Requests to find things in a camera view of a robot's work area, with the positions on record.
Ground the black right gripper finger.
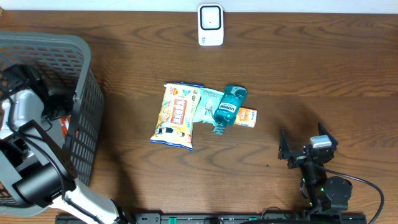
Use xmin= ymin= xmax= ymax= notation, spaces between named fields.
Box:
xmin=318 ymin=122 xmax=338 ymax=146
xmin=278 ymin=130 xmax=290 ymax=160

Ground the small orange tissue pack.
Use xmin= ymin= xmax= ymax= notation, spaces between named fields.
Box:
xmin=234 ymin=108 xmax=257 ymax=128

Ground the teal mouthwash bottle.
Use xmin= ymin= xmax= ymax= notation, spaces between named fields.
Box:
xmin=213 ymin=85 xmax=248 ymax=135

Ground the light green snack pouch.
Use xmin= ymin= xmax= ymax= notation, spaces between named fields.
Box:
xmin=193 ymin=88 xmax=224 ymax=124

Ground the large yellow snack bag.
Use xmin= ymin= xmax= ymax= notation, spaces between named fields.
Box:
xmin=150 ymin=82 xmax=204 ymax=151

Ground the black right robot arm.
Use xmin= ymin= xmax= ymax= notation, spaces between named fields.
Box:
xmin=278 ymin=123 xmax=353 ymax=213

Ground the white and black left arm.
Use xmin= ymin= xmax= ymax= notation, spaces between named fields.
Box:
xmin=1 ymin=64 xmax=134 ymax=223

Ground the red snack bar wrapper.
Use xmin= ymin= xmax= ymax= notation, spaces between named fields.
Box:
xmin=59 ymin=115 xmax=71 ymax=138

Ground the grey plastic basket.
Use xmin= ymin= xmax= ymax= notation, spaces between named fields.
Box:
xmin=1 ymin=31 xmax=104 ymax=223

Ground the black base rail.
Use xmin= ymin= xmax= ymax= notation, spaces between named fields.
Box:
xmin=55 ymin=212 xmax=368 ymax=224

